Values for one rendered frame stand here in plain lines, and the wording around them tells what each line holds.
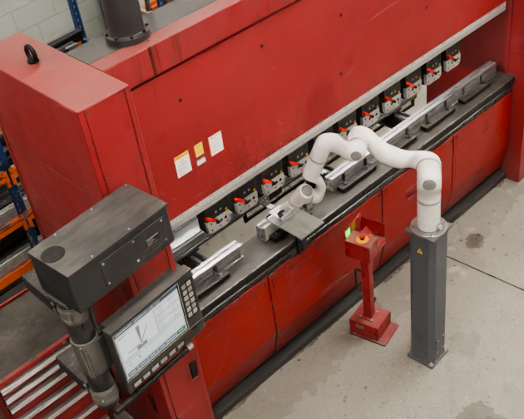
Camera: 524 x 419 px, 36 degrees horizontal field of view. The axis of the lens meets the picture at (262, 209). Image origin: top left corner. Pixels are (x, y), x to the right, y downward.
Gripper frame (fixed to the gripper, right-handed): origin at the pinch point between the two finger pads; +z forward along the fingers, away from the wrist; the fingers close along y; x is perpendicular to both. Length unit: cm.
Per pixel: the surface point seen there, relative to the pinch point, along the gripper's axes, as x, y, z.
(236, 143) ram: -39, 23, -42
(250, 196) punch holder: -15.6, 19.6, -15.3
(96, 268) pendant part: -17, 137, -99
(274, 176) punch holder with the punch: -17.1, 1.2, -16.6
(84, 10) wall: -302, -144, 317
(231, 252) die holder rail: 1.1, 37.3, 6.8
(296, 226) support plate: 10.9, 3.0, -6.1
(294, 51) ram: -58, -22, -65
